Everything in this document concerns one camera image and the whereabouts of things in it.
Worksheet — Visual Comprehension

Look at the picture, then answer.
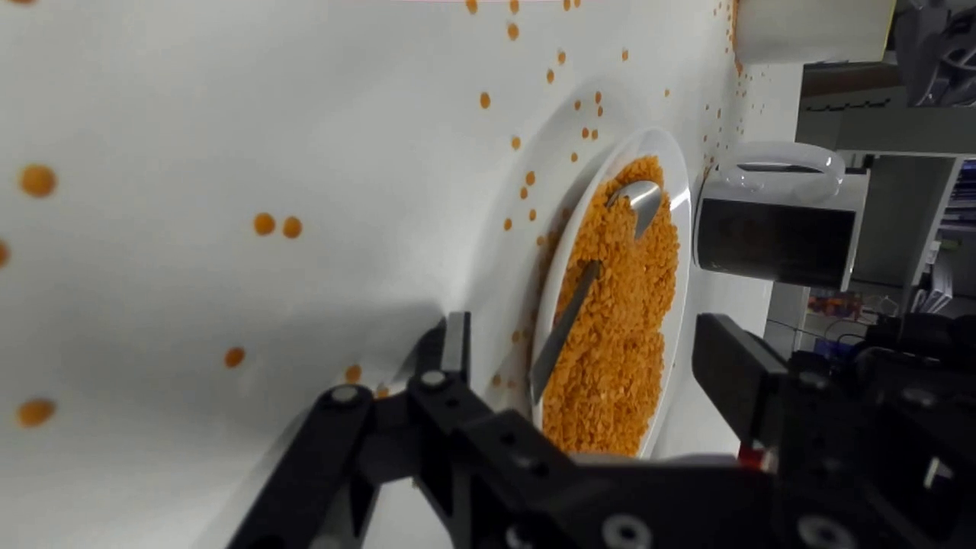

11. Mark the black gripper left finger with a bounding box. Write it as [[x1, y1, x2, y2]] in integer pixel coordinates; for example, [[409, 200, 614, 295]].
[[224, 309, 573, 549]]

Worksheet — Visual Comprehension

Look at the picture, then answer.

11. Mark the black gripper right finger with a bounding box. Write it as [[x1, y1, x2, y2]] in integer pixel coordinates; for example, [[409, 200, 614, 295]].
[[693, 312, 976, 549]]

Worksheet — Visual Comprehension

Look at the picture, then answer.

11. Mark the metal teaspoon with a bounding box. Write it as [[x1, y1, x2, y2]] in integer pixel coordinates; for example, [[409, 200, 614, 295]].
[[526, 179, 667, 408]]

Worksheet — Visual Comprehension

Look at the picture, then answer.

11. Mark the white plate of orange lentils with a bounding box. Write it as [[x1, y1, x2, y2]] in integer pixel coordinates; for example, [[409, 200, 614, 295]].
[[526, 126, 700, 464]]

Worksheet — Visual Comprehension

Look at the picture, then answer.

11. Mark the white open shelf unit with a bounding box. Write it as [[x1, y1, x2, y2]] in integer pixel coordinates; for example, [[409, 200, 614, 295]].
[[797, 59, 976, 309]]

